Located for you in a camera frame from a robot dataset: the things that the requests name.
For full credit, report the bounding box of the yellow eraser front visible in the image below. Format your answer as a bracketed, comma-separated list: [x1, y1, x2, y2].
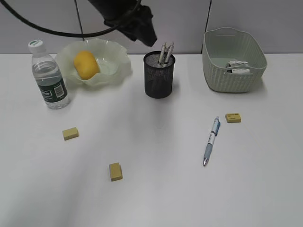
[109, 163, 123, 182]

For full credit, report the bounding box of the clear water bottle green label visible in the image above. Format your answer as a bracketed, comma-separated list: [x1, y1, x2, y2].
[28, 40, 70, 109]

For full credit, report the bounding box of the pale green wavy plate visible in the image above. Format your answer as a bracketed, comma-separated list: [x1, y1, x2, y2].
[55, 38, 132, 87]

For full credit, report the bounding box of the yellow eraser left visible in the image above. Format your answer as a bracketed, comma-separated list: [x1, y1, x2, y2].
[62, 127, 79, 140]

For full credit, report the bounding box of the beige ballpoint pen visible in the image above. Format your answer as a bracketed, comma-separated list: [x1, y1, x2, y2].
[163, 42, 174, 67]

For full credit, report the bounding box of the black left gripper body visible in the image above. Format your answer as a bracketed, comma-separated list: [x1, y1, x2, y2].
[104, 4, 157, 47]

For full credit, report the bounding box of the black mesh pen holder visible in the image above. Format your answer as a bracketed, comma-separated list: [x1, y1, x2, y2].
[143, 51, 176, 99]

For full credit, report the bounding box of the white waste paper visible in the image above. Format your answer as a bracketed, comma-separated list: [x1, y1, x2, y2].
[226, 61, 250, 74]

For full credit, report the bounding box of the grey white ballpoint pen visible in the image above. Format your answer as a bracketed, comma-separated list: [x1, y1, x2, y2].
[158, 42, 166, 68]

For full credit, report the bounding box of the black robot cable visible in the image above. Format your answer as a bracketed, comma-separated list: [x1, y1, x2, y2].
[0, 0, 143, 38]

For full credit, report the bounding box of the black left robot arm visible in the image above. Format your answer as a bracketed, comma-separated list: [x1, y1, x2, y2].
[90, 0, 157, 47]

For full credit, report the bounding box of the yellow eraser right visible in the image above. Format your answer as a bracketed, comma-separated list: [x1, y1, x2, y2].
[225, 113, 241, 123]

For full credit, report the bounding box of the light blue ballpoint pen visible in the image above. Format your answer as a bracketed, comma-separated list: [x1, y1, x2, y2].
[203, 116, 221, 166]

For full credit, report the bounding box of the yellow mango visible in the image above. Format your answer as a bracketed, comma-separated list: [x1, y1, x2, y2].
[73, 51, 100, 80]

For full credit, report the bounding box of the yellow eraser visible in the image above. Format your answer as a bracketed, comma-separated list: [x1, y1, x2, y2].
[62, 127, 79, 140]
[109, 163, 123, 182]
[225, 113, 241, 123]

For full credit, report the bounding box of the pale green woven basket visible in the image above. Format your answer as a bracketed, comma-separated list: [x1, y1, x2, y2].
[202, 27, 267, 93]

